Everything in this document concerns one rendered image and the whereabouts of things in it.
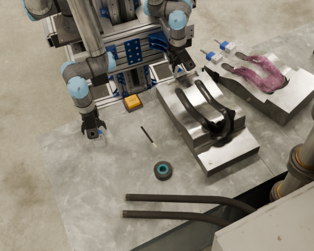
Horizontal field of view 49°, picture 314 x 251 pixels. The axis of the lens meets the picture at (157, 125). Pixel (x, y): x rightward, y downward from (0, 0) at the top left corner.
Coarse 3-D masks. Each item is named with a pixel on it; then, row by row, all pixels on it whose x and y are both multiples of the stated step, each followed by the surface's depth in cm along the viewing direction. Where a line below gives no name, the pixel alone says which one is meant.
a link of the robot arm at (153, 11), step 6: (150, 0) 153; (156, 0) 152; (162, 0) 155; (144, 6) 158; (150, 6) 156; (156, 6) 155; (162, 6) 156; (144, 12) 160; (150, 12) 159; (156, 12) 158; (162, 12) 157
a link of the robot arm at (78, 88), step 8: (72, 80) 131; (80, 80) 130; (72, 88) 128; (80, 88) 128; (88, 88) 132; (72, 96) 131; (80, 96) 131; (88, 96) 134; (80, 104) 135; (88, 104) 136
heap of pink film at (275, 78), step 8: (248, 56) 175; (256, 56) 171; (264, 56) 170; (256, 64) 169; (264, 64) 166; (272, 64) 168; (232, 72) 170; (240, 72) 166; (248, 72) 163; (256, 72) 165; (272, 72) 165; (280, 72) 166; (248, 80) 163; (256, 80) 162; (264, 80) 163; (272, 80) 163; (280, 80) 162; (264, 88) 162; (272, 88) 160
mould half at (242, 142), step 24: (168, 96) 163; (192, 96) 163; (216, 96) 162; (192, 120) 151; (216, 120) 148; (240, 120) 149; (192, 144) 148; (216, 144) 150; (240, 144) 149; (216, 168) 145
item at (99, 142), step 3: (99, 132) 160; (99, 135) 158; (102, 135) 158; (96, 138) 157; (99, 138) 157; (102, 138) 157; (93, 141) 156; (96, 141) 156; (99, 141) 157; (102, 141) 158; (96, 144) 158; (99, 144) 159; (102, 144) 160; (105, 144) 160; (96, 147) 160
